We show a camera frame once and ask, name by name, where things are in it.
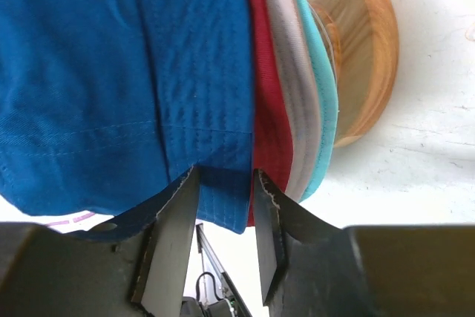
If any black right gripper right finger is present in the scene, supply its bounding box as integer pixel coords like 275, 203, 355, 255
253, 170, 474, 316

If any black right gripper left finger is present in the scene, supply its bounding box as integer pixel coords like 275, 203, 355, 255
1, 168, 200, 316

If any maroon bucket hat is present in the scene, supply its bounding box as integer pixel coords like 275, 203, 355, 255
243, 0, 295, 227

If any teal bucket hat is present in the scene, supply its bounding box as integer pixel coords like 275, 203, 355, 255
296, 0, 338, 200

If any grey bucket hat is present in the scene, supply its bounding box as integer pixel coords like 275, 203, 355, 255
266, 0, 321, 202

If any blue bucket hat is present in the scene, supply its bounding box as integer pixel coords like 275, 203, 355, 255
1, 0, 255, 233

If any wooden hat stand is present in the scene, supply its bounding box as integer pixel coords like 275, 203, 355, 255
307, 0, 399, 147

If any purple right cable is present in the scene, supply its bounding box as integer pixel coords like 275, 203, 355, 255
46, 211, 98, 227

